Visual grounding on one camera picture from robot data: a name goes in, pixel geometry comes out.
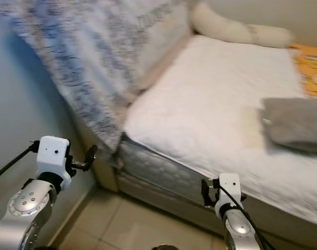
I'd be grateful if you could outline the white quilted mattress pad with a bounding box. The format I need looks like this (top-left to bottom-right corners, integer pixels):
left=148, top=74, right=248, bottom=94
left=124, top=34, right=317, bottom=227

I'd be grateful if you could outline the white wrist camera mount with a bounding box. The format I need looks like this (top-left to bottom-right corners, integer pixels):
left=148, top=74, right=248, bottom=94
left=213, top=173, right=242, bottom=219
left=36, top=135, right=73, bottom=180

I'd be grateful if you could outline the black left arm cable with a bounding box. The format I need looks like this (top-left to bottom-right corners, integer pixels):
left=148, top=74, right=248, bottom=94
left=0, top=141, right=42, bottom=183

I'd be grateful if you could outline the grey patterned bed base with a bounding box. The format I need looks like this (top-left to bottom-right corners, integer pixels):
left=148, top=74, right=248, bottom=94
left=75, top=109, right=317, bottom=250

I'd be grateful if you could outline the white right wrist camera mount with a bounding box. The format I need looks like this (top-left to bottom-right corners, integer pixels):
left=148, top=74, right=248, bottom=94
left=213, top=173, right=242, bottom=219

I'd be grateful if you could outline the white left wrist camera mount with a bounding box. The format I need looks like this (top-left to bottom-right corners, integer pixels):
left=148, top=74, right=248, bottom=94
left=36, top=135, right=73, bottom=180

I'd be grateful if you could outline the grey pillow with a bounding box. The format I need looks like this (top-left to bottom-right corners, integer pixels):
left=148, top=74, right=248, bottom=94
left=260, top=97, right=317, bottom=155

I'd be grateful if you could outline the cream bolster pillow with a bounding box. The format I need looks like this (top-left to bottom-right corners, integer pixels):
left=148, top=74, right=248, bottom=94
left=190, top=2, right=296, bottom=49

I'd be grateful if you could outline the grey patterned blanket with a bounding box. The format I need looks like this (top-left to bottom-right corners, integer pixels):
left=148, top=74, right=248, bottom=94
left=0, top=0, right=196, bottom=153

